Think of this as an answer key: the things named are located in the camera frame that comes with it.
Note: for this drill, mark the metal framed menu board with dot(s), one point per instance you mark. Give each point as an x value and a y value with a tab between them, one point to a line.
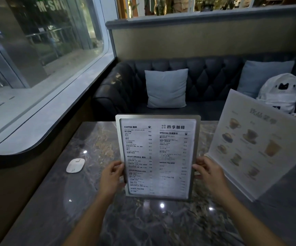
158	156

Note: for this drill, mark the grey square cushion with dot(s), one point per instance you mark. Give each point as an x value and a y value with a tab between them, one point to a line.
166	88
260	76

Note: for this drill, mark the large glass window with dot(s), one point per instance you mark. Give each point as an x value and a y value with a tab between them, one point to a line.
35	53

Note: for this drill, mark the white plastic bag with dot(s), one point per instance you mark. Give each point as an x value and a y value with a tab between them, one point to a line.
280	93

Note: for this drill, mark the beige partition wall ledge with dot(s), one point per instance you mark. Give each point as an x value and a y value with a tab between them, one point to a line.
209	30

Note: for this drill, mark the person's right thumb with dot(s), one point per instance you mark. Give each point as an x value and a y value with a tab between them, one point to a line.
199	168

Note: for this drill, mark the person's left forearm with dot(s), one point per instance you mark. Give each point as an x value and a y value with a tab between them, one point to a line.
86	222

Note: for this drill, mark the dark tufted sofa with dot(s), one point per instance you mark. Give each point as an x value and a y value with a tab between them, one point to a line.
209	81

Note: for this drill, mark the person's left thumb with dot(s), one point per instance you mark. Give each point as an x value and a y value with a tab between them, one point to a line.
118	165

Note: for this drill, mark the white square dish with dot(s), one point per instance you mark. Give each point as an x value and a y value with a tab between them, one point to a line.
75	165

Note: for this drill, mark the person's right hand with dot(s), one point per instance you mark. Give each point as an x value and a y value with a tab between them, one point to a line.
212	176

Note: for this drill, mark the person's right forearm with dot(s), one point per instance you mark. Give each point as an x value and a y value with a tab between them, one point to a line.
250	222

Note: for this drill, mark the acrylic picture menu stand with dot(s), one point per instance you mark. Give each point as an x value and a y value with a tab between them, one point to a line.
258	146

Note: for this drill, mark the person's left hand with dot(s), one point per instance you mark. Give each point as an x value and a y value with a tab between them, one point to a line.
110	178

